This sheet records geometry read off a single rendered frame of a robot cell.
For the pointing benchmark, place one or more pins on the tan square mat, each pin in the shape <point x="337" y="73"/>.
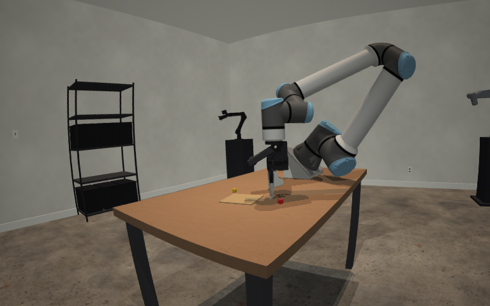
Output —
<point x="243" y="199"/>

